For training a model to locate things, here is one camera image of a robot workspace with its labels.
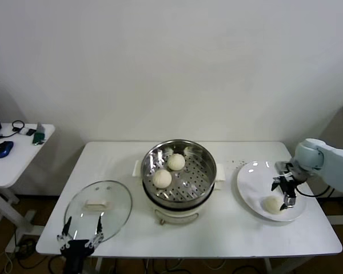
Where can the small black device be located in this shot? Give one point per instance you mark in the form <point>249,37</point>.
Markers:
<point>31,132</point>

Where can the white round plate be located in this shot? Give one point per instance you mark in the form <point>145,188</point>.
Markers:
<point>251,182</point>

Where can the green board module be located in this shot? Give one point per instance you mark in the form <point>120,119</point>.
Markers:
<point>40,137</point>

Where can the round glass pot lid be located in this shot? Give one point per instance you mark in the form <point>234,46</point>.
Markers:
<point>117,199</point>

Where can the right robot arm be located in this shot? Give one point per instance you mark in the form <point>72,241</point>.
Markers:
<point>331,162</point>

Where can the blue computer mouse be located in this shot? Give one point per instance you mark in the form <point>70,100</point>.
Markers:
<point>3,149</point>

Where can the white steamed baozi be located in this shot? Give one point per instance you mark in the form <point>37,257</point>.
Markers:
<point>162,179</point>
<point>176,161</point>
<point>271,205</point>

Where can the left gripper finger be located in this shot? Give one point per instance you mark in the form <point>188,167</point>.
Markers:
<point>66,227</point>
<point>99,225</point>

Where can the stainless steel steamer basket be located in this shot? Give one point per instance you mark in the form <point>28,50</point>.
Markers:
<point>200,168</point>

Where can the scattered dark crumbs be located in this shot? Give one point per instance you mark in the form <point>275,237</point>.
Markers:
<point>236,162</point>

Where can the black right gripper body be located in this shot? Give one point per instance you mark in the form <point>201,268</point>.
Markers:
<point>290,185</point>

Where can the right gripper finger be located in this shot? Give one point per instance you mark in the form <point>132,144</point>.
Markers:
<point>275,182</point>
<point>288,202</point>

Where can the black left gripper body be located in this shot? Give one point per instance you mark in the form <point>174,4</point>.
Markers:
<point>75,251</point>

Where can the white side table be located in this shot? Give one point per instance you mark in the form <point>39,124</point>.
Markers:
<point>14,168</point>

